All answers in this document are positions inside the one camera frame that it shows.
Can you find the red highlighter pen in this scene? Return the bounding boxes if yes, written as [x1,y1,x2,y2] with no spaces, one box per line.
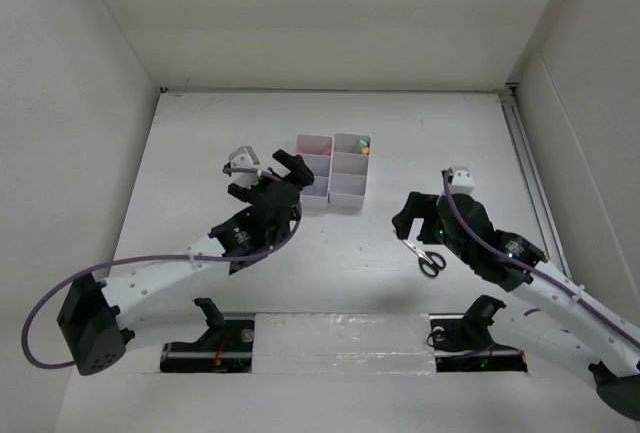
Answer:
[296,142,331,156]

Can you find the black handled scissors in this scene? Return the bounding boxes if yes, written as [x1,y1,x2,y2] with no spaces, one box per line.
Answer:
[401,239,447,279]

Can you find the green capped correction tape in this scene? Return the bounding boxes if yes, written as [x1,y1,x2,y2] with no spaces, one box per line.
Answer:
[353,139,370,154]

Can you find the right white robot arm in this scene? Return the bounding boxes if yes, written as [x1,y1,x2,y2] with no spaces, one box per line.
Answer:
[392,190,639,421]

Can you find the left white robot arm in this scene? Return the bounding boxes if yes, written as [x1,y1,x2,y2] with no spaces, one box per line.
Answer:
[57,147,315,376]

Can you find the left white compartment organizer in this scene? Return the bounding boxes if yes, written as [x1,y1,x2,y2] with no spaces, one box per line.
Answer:
[295,134,333,210]

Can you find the white compartment organizer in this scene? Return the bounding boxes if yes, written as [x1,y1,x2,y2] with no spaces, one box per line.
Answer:
[329,133,371,210]
[295,134,333,210]

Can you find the right white compartment organizer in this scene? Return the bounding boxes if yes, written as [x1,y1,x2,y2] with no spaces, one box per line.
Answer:
[329,133,371,210]

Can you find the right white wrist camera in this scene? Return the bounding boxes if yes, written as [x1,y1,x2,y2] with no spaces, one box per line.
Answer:
[444,166,475,195]

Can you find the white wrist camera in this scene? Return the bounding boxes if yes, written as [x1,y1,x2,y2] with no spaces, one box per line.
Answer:
[444,166,475,195]
[223,146,261,188]

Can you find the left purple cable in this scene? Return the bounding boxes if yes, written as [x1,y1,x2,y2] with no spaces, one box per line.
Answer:
[20,165,304,370]

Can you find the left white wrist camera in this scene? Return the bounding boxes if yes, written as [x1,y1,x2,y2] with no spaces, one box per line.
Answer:
[223,146,261,188]

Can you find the aluminium rail right side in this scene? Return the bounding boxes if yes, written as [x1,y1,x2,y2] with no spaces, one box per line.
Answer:
[496,83,573,279]

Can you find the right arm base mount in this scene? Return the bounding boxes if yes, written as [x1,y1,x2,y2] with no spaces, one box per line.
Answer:
[426,295,528,373]

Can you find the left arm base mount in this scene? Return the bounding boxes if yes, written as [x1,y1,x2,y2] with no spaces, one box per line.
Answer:
[159,298,255,374]

